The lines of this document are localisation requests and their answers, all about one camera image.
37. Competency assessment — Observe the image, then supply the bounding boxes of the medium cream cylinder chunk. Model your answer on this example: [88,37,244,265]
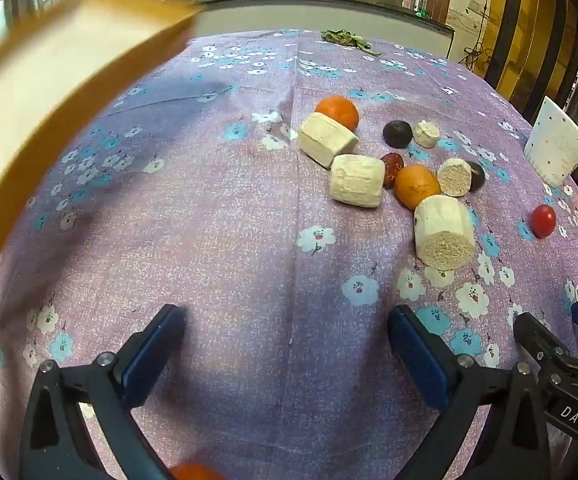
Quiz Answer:
[437,158,472,198]

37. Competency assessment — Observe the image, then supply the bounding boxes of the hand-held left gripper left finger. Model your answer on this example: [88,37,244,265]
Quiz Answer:
[19,304,187,480]

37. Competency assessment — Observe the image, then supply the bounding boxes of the dark plum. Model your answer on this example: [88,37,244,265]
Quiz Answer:
[466,161,486,192]
[382,120,414,149]

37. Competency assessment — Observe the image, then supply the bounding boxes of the red jujube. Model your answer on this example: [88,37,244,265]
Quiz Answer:
[380,152,406,190]

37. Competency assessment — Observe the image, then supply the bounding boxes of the black cable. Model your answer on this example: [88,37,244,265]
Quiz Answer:
[463,10,492,68]

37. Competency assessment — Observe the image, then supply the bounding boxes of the red cherry tomato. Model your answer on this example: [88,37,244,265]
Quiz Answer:
[530,204,556,239]

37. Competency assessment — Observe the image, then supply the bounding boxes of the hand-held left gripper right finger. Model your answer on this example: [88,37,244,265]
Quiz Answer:
[388,304,552,480]

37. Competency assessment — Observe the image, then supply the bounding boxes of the green leaves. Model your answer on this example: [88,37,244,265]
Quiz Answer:
[320,29,382,57]

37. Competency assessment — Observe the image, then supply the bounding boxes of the small cream cylinder chunk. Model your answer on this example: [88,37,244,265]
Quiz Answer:
[414,120,442,149]

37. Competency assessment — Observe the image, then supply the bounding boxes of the white dotted cup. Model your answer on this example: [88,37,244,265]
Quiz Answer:
[524,96,578,188]

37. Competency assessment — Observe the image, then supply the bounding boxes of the wide cream cylinder chunk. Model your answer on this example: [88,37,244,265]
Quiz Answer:
[296,112,360,170]

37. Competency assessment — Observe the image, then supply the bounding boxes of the yellow rimmed cardboard box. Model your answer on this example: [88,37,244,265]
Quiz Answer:
[0,0,200,331]

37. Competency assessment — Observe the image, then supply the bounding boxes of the purple floral tablecloth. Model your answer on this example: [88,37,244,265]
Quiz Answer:
[0,29,578,480]

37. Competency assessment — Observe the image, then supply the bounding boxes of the orange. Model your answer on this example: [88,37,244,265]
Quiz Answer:
[394,164,442,211]
[315,95,360,132]
[169,462,224,480]

